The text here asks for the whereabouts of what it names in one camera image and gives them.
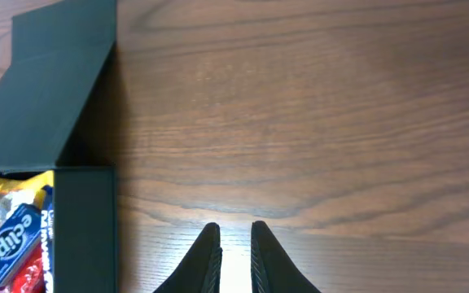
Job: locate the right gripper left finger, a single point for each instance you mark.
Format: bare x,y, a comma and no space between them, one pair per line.
200,269

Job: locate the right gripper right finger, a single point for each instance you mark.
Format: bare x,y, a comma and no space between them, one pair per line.
272,270

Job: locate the dark blue Cadbury chocolate bar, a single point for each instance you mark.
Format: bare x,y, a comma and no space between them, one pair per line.
47,238

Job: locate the red Hacks candy bag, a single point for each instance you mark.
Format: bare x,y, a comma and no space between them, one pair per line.
29,279

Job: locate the blue Eclipse mint box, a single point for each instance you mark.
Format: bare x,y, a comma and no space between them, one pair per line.
19,235

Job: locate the yellow Hacks candy bag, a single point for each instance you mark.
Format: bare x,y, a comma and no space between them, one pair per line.
15,192

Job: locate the dark green gift box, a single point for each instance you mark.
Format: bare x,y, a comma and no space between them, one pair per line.
58,54

